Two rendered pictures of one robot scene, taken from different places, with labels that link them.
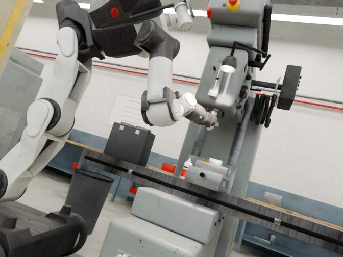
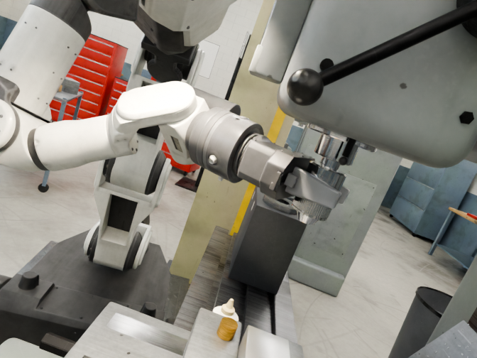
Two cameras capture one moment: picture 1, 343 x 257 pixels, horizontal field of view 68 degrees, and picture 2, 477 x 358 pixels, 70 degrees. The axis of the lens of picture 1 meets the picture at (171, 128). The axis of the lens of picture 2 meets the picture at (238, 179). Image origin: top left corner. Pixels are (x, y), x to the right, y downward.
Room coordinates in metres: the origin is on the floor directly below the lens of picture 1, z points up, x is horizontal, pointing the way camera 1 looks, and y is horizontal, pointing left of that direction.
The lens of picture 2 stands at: (1.05, -0.54, 1.31)
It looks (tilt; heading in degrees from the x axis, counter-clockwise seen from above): 12 degrees down; 69
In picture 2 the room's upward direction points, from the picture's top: 20 degrees clockwise
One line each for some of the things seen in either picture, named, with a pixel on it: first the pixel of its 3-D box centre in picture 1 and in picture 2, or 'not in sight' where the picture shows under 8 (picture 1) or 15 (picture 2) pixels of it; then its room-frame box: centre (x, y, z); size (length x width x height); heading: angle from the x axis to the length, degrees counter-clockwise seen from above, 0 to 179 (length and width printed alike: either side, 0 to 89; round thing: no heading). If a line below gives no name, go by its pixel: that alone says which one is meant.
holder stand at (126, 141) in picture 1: (130, 143); (266, 231); (1.45, 0.20, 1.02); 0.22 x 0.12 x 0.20; 70
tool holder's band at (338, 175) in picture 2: not in sight; (326, 170); (1.29, -0.18, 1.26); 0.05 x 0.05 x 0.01
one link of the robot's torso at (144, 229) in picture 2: not in sight; (119, 241); (1.15, 0.66, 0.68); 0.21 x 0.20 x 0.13; 79
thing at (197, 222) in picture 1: (185, 210); not in sight; (1.29, -0.18, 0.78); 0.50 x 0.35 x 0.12; 159
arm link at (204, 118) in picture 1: (200, 117); (257, 160); (1.23, -0.12, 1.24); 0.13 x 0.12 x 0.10; 44
